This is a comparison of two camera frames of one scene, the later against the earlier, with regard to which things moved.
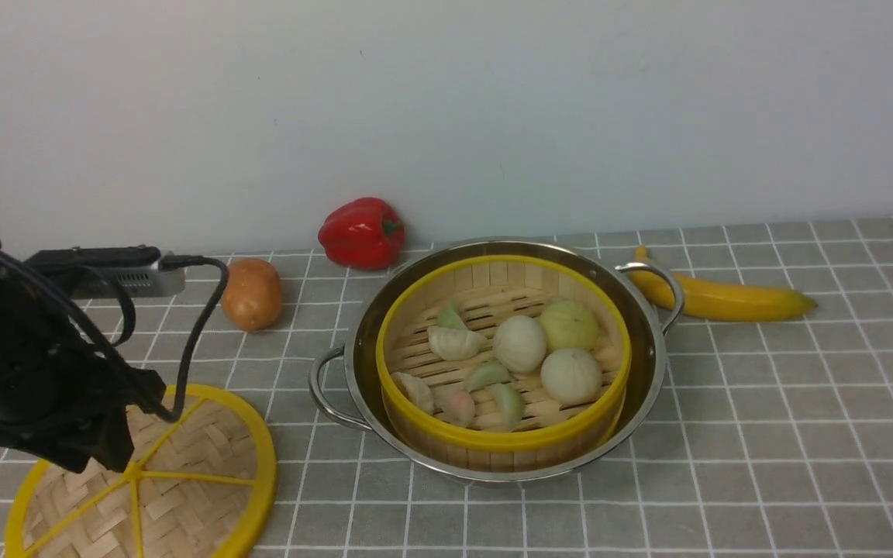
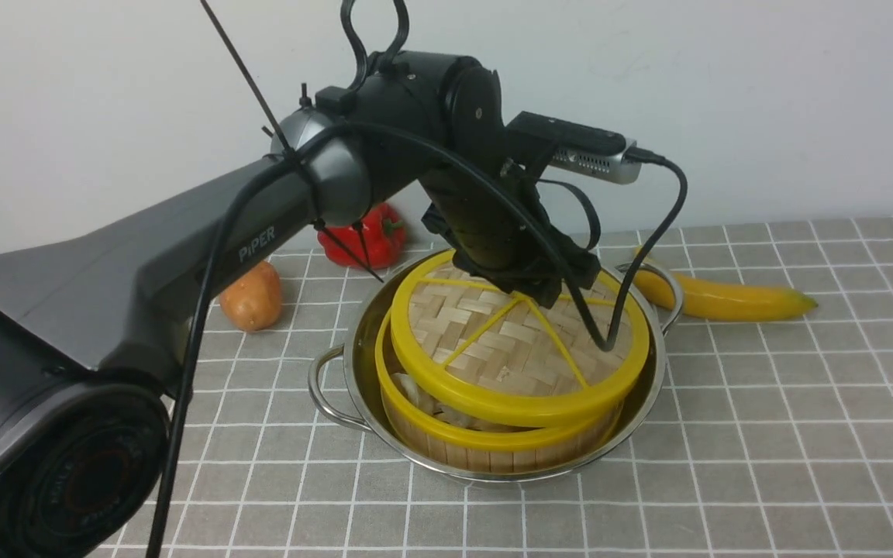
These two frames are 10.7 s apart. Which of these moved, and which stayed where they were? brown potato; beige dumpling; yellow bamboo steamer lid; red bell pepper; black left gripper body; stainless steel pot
Moved: black left gripper body; yellow bamboo steamer lid
Stayed: brown potato; beige dumpling; stainless steel pot; red bell pepper
